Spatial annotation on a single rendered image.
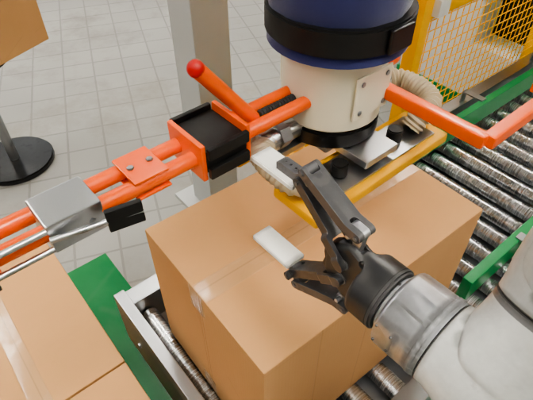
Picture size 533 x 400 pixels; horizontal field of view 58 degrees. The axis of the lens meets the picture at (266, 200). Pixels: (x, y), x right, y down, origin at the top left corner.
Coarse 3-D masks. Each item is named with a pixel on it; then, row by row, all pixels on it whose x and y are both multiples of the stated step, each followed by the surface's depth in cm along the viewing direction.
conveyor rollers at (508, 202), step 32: (448, 160) 178; (480, 160) 178; (512, 160) 178; (480, 192) 170; (512, 192) 170; (480, 224) 155; (512, 224) 156; (480, 256) 148; (512, 256) 149; (448, 288) 139; (480, 288) 141; (160, 320) 130; (384, 384) 118
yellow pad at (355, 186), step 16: (384, 128) 89; (400, 128) 84; (432, 128) 89; (400, 144) 85; (416, 144) 85; (432, 144) 86; (320, 160) 83; (336, 160) 78; (384, 160) 82; (400, 160) 83; (336, 176) 78; (352, 176) 79; (368, 176) 79; (384, 176) 80; (352, 192) 77; (368, 192) 79; (304, 208) 75
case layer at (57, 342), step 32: (32, 256) 146; (32, 288) 138; (64, 288) 138; (0, 320) 131; (32, 320) 131; (64, 320) 131; (96, 320) 131; (0, 352) 124; (32, 352) 124; (64, 352) 124; (96, 352) 124; (0, 384) 118; (32, 384) 118; (64, 384) 118; (96, 384) 118; (128, 384) 118
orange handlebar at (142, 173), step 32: (416, 96) 75; (256, 128) 70; (448, 128) 71; (480, 128) 69; (512, 128) 70; (128, 160) 63; (160, 160) 63; (192, 160) 65; (96, 192) 62; (128, 192) 60; (0, 224) 56; (32, 224) 58
